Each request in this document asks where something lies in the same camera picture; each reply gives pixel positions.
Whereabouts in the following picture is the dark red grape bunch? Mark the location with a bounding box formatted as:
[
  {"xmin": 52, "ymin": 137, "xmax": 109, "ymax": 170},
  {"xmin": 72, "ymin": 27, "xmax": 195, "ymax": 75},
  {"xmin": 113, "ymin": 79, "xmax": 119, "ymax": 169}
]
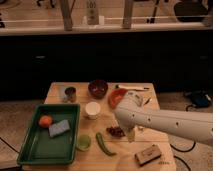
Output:
[{"xmin": 106, "ymin": 126, "xmax": 124, "ymax": 137}]

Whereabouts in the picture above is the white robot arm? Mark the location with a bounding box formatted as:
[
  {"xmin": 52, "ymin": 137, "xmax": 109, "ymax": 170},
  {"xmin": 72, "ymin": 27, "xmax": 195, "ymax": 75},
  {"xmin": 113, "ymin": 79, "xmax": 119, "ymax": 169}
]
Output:
[{"xmin": 114, "ymin": 91, "xmax": 213, "ymax": 146}]

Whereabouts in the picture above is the brown wooden block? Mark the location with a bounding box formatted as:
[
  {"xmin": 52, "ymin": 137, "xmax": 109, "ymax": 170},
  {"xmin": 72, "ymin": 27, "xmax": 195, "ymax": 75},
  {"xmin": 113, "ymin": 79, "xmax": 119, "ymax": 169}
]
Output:
[{"xmin": 135, "ymin": 145, "xmax": 162, "ymax": 167}]

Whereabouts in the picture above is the green chili pepper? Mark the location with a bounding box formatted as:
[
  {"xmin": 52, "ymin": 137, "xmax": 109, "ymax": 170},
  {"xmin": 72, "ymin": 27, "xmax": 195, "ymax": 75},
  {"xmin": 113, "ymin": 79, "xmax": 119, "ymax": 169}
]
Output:
[{"xmin": 95, "ymin": 132, "xmax": 117, "ymax": 156}]

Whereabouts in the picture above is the orange bowl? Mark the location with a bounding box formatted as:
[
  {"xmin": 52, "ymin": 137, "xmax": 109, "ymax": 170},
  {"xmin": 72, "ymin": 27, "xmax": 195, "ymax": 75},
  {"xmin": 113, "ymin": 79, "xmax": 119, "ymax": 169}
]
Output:
[{"xmin": 108, "ymin": 88, "xmax": 127, "ymax": 109}]

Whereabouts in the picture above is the white cup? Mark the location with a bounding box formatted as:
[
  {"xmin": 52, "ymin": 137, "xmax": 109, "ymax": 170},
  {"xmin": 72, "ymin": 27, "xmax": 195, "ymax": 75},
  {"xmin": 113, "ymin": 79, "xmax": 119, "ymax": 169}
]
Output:
[{"xmin": 85, "ymin": 102, "xmax": 101, "ymax": 119}]

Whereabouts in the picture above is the green plastic cup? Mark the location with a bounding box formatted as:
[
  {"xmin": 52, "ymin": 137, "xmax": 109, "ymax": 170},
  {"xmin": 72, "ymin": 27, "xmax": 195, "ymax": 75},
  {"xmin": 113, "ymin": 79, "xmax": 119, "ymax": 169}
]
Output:
[{"xmin": 76, "ymin": 135, "xmax": 91, "ymax": 151}]

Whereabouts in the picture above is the dark maroon bowl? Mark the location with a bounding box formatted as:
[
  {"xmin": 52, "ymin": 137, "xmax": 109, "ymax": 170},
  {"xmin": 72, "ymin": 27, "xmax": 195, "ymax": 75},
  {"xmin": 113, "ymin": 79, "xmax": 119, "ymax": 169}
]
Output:
[{"xmin": 88, "ymin": 80, "xmax": 108, "ymax": 99}]

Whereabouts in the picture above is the metal can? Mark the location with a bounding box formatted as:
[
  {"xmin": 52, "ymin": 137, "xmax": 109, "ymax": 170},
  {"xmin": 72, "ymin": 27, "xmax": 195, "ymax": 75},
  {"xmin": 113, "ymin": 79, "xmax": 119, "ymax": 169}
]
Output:
[{"xmin": 65, "ymin": 87, "xmax": 76, "ymax": 102}]

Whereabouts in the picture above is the blue sponge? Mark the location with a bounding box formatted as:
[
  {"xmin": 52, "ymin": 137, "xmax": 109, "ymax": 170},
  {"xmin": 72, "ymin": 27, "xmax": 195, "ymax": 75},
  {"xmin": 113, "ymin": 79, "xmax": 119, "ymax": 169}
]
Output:
[{"xmin": 49, "ymin": 120, "xmax": 70, "ymax": 137}]

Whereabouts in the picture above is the dark blue bag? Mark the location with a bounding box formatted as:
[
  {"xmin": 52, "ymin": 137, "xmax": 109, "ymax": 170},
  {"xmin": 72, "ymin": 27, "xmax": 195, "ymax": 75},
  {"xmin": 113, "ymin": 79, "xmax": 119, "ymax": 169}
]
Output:
[{"xmin": 184, "ymin": 91, "xmax": 212, "ymax": 108}]

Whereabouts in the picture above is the orange tomato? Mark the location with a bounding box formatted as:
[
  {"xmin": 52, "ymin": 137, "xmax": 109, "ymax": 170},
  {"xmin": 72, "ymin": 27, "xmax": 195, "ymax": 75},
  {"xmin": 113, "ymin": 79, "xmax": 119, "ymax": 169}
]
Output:
[{"xmin": 39, "ymin": 115, "xmax": 53, "ymax": 128}]

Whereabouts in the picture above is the green plastic tray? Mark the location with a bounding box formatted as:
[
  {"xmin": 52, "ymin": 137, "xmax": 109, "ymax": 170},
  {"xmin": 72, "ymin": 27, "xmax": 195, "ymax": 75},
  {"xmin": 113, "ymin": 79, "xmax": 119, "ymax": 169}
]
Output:
[{"xmin": 16, "ymin": 103, "xmax": 81, "ymax": 166}]

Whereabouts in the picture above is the black cable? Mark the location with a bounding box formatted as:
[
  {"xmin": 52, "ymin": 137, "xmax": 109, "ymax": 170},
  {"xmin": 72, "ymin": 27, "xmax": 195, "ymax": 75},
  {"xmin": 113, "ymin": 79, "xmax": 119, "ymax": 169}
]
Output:
[{"xmin": 169, "ymin": 103, "xmax": 198, "ymax": 171}]

